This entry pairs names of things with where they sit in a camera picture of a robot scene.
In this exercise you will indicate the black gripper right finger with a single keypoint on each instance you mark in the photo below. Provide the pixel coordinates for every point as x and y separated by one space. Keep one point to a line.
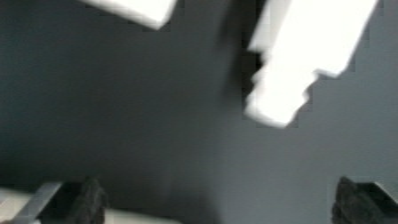
364 205

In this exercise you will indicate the white desk leg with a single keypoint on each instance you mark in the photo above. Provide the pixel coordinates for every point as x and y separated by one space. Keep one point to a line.
147 12
306 37

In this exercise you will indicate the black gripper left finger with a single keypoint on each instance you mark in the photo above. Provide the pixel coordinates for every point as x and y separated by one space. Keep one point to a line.
76 203

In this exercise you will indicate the white desk tabletop tray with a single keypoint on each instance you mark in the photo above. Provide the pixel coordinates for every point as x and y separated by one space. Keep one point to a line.
21 207

